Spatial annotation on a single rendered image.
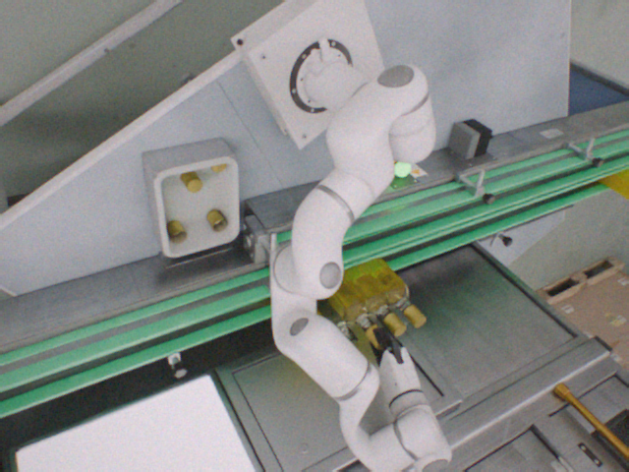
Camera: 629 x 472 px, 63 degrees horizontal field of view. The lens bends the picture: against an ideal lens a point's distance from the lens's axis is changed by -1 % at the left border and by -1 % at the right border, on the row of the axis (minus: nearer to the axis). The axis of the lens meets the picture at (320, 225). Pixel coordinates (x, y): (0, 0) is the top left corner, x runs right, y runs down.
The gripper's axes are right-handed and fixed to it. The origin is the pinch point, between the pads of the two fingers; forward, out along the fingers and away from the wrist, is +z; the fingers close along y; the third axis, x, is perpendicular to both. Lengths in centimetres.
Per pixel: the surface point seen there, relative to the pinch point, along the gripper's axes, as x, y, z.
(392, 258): -15.1, -3.6, 28.9
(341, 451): 12.6, -12.2, -16.4
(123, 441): 55, -13, -4
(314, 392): 14.2, -13.0, -1.3
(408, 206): -16.4, 13.3, 29.4
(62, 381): 66, -4, 6
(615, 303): -334, -234, 166
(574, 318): -283, -235, 159
